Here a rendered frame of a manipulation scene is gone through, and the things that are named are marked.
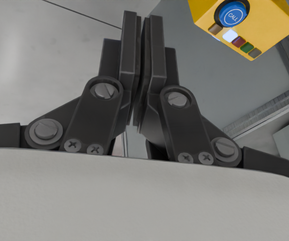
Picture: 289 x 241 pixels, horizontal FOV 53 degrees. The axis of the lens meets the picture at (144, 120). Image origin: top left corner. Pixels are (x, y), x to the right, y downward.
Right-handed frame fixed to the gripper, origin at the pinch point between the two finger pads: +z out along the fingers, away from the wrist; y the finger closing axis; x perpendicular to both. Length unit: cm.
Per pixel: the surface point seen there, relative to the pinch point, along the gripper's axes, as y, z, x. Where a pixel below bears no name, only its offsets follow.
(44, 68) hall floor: -46, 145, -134
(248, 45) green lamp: 22.0, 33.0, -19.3
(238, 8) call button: 16.7, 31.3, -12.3
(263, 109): 46, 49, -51
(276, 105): 48, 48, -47
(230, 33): 17.7, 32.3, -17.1
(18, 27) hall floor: -57, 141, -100
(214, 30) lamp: 14.7, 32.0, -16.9
